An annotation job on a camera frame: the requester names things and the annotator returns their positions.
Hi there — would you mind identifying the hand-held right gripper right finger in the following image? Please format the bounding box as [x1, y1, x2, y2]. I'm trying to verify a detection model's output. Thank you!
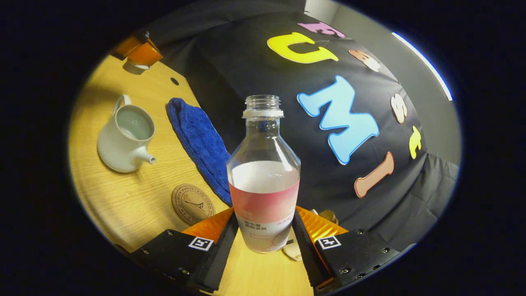
[291, 206, 415, 293]

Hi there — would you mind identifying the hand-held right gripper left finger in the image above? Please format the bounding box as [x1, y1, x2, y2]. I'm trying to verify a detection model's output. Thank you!
[131, 207, 240, 293]

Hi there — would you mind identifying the round cork coaster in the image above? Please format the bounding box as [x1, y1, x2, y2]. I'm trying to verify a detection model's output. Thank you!
[171, 183, 216, 226]

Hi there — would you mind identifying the clear water bottle pink label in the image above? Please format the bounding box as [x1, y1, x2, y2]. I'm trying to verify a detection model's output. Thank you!
[226, 95, 301, 253]

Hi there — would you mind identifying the white ceramic teacup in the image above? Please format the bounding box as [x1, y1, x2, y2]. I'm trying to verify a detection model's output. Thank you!
[97, 94, 157, 173]

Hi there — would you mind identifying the blue towel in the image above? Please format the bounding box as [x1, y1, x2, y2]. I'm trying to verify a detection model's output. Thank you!
[166, 97, 233, 206]

